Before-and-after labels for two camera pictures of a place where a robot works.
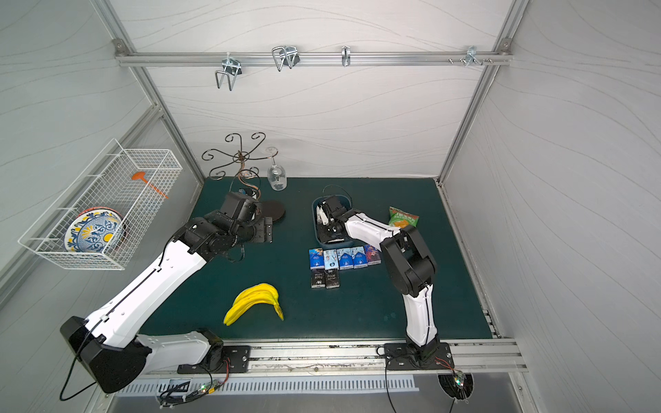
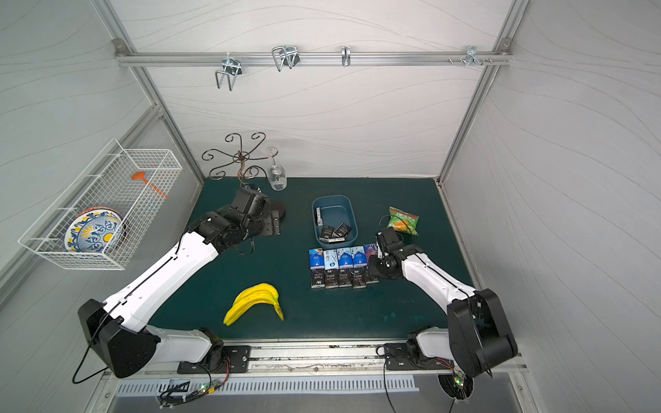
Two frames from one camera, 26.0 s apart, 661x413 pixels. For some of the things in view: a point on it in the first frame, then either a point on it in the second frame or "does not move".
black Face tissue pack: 332,278 does not move
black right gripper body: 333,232 to 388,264
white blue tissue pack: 330,259 does not move
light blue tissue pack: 345,258 does not move
